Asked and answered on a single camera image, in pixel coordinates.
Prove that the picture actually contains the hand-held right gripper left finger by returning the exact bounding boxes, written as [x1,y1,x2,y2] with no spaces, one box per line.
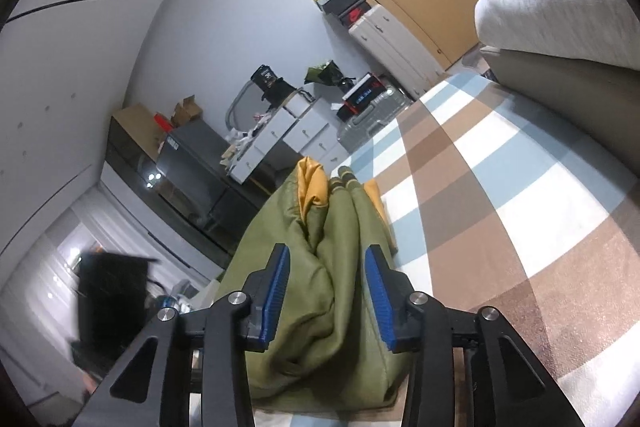
[72,243,292,427]

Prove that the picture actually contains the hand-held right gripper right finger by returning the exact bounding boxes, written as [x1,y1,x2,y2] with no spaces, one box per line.
[363,244,586,427]

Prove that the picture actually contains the green jacket with orange lining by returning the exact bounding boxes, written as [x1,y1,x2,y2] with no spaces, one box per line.
[215,156,416,413]

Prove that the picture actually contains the white curtain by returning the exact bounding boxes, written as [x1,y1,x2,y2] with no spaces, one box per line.
[0,187,217,404]

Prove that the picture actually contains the dark cabinet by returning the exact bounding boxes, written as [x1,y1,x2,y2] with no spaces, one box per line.
[101,114,275,259]

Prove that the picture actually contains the plaid blanket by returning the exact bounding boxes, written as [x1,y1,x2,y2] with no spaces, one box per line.
[252,72,640,427]

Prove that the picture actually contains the white desk drawers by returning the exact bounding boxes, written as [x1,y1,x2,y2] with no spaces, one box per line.
[227,97,351,185]

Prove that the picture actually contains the cardboard boxes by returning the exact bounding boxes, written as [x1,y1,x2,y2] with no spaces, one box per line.
[112,94,204,158]

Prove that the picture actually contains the silver suitcase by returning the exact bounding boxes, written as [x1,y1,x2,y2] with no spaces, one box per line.
[336,87,414,154]

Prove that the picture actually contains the black and red shoe box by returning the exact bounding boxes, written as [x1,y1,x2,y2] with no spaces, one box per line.
[336,73,389,120]

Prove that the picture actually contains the black bag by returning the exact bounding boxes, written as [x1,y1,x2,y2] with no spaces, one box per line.
[250,64,299,104]

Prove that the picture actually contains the green bag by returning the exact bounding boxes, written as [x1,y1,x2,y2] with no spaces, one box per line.
[304,61,346,88]

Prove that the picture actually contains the tall white drawer cabinet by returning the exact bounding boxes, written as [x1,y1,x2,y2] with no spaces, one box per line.
[348,4,446,100]

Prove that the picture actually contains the beige bed headboard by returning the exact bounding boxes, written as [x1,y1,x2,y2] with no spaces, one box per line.
[480,47,640,188]

